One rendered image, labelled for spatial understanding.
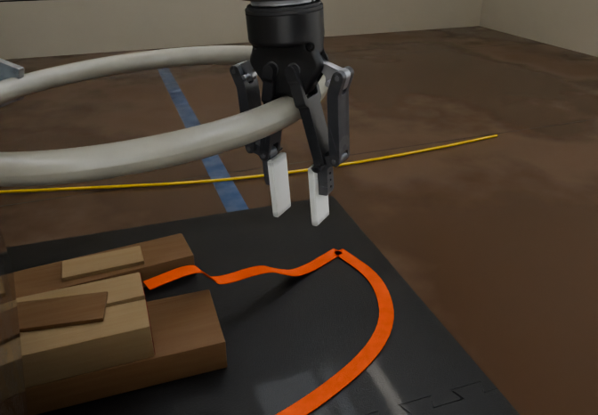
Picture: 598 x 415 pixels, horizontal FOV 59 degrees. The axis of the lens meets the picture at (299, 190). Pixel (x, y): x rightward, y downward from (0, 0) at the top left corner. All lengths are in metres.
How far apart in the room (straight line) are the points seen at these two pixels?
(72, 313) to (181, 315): 0.29
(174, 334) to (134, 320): 0.14
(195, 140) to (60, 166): 0.11
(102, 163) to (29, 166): 0.06
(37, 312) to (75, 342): 0.16
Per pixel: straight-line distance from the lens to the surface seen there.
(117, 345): 1.42
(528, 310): 1.86
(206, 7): 5.52
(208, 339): 1.47
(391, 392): 1.48
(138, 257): 1.83
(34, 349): 1.42
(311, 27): 0.51
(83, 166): 0.47
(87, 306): 1.48
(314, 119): 0.54
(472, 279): 1.94
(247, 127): 0.49
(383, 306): 1.72
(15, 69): 0.87
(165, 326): 1.54
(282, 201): 0.61
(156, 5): 5.45
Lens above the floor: 1.09
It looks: 27 degrees down
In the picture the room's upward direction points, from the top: straight up
